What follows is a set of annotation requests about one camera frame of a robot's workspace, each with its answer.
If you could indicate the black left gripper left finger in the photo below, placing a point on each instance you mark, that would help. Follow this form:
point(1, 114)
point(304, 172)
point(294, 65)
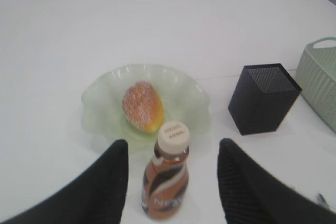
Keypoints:
point(96, 196)

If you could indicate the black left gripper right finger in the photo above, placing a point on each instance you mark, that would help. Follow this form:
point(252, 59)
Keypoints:
point(249, 194)

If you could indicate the brown Nescafe coffee bottle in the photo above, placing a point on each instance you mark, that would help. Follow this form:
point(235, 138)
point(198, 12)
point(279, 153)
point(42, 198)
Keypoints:
point(165, 179)

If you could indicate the sugared bread roll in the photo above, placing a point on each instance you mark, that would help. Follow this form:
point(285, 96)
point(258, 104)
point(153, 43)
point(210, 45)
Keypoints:
point(143, 107)

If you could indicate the black mesh pen holder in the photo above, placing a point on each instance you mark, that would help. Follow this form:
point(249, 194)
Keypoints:
point(263, 96)

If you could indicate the pale green plastic basket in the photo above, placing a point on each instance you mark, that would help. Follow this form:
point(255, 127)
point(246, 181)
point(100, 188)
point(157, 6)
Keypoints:
point(316, 76)

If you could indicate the frosted green glass bowl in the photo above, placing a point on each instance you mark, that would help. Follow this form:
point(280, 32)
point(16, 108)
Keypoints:
point(183, 99)

